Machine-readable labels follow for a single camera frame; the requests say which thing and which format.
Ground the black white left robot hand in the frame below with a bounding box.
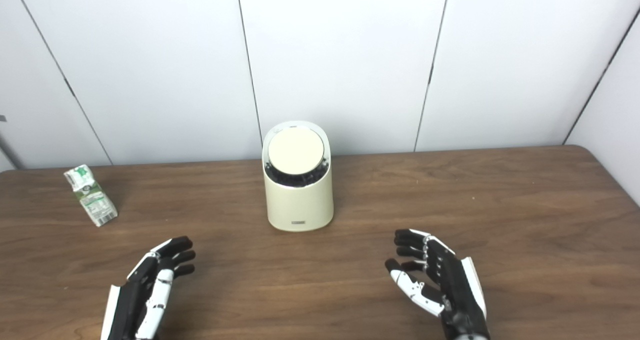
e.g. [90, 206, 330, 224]
[100, 236, 197, 340]

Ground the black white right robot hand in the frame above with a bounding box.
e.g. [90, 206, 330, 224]
[384, 228, 491, 340]

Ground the green white milk carton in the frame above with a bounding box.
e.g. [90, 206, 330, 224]
[63, 164, 119, 228]

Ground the cream-colored round bin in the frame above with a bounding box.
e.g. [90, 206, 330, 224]
[262, 120, 335, 232]

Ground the cream round bin lid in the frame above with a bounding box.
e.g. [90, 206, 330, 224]
[267, 128, 326, 176]

